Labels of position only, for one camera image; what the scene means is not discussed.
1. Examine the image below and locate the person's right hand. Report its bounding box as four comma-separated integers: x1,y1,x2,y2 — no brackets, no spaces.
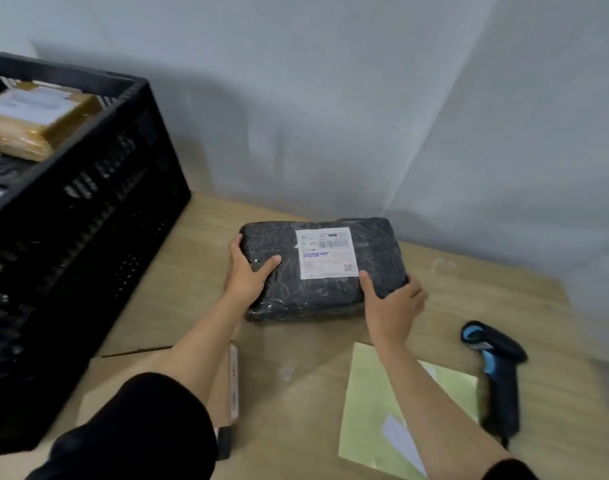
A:
358,269,429,349

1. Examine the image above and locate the large black parcel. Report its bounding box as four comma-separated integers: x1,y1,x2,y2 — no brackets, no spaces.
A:
239,217,410,324

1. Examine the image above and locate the yellow sticker backing sheet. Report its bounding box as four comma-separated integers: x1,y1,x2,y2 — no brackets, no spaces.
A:
338,342,481,480

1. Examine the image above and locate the person's left hand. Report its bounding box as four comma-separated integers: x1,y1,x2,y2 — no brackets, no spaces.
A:
223,234,283,311

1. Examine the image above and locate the cardboard box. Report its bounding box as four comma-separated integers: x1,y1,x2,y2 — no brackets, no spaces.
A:
76,324,243,431

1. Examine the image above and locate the black blue barcode scanner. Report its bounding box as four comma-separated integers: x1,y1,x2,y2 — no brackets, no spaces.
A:
460,320,529,449

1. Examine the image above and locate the small black parcel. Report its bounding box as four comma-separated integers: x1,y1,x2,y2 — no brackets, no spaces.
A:
215,427,233,461

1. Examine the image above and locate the yellow taped parcel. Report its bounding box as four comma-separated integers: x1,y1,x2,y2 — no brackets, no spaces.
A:
0,82,103,162

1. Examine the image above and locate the person's left forearm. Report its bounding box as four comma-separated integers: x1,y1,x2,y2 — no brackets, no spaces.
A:
154,294,248,428

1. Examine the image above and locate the black plastic crate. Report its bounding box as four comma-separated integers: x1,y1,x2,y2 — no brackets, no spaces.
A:
0,48,192,458

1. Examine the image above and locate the person's right forearm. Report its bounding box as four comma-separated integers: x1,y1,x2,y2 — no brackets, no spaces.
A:
373,339,518,478

